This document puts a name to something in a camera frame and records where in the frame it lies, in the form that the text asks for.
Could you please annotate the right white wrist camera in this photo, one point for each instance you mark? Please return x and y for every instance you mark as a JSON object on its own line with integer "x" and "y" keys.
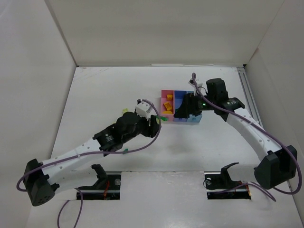
{"x": 196, "y": 84}

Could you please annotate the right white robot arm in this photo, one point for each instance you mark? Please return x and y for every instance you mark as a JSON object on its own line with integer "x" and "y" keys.
{"x": 240, "y": 119}

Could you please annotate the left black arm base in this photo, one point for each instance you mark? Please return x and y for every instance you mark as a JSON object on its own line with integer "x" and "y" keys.
{"x": 106, "y": 187}

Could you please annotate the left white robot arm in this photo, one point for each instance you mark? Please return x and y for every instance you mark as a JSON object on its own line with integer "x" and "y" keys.
{"x": 43, "y": 180}

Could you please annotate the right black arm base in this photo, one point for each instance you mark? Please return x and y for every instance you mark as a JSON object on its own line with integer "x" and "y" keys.
{"x": 219, "y": 185}

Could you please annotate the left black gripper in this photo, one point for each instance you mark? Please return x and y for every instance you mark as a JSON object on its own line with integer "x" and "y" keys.
{"x": 154, "y": 126}

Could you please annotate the small orange lego brick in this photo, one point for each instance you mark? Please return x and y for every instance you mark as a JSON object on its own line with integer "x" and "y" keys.
{"x": 169, "y": 96}

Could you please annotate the dark green sloped lego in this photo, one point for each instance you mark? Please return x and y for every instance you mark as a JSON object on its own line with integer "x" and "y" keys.
{"x": 162, "y": 118}

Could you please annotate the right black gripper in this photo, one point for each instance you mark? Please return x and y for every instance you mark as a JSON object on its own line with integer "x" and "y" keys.
{"x": 190, "y": 105}

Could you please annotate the orange square lego brick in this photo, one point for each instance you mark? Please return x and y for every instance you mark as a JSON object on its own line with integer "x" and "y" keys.
{"x": 168, "y": 106}

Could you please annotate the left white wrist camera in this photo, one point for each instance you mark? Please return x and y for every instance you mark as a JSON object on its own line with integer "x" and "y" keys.
{"x": 143, "y": 109}

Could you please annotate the purple-blue container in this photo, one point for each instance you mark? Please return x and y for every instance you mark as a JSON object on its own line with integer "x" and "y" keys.
{"x": 178, "y": 98}

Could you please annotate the pink container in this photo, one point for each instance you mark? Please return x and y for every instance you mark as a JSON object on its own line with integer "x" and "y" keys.
{"x": 164, "y": 99}

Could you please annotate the aluminium rail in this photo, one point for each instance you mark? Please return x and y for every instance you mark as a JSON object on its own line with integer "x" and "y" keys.
{"x": 251, "y": 107}

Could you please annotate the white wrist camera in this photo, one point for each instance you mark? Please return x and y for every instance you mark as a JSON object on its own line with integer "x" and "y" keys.
{"x": 196, "y": 84}
{"x": 143, "y": 109}

